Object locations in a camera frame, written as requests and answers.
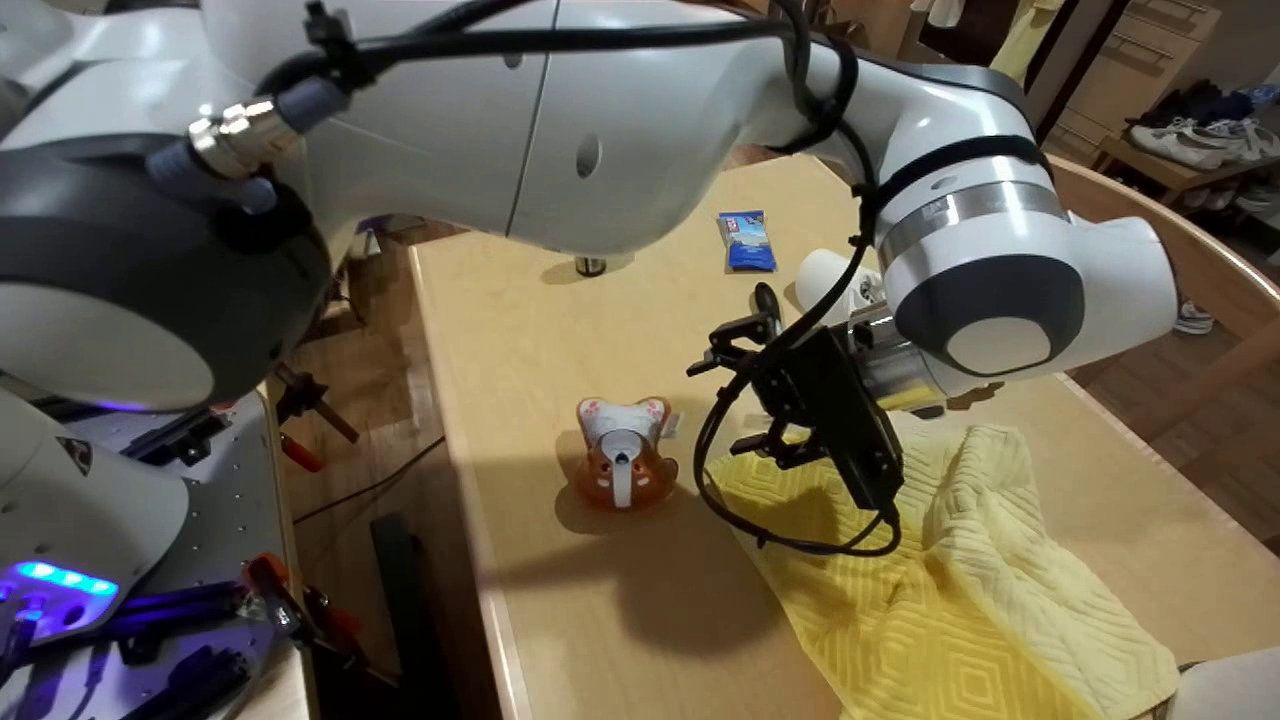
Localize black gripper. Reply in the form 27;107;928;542
684;279;911;519

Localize orange white plush dog toy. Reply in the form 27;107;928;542
574;393;684;516

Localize white rolled sock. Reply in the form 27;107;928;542
794;246;1010;413

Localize blue snack bar wrapper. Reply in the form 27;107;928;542
716;207;782;275

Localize yellow patterned towel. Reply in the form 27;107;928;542
713;421;1183;720

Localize orange black clamp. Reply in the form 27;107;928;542
269;364;365;476
237;551;371;656

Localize hanging yellow cloth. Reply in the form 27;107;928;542
988;0;1074;93

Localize grey sneaker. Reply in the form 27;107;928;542
1171;300;1221;340

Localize stainless steel oven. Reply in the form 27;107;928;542
1016;0;1137;170

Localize wooden slat-back chair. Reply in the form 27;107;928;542
1047;153;1280;421

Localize white sneakers on rack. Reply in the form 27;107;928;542
1130;118;1280;177

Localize metal mounting plate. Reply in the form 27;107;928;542
0;396;317;720

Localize white rounded object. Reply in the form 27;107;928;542
1164;647;1280;720

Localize white device with purple light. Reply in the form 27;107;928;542
0;393;193;654

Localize thin black floor cable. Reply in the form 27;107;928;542
288;431;454;531

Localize black upright post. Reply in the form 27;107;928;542
369;514;454;720

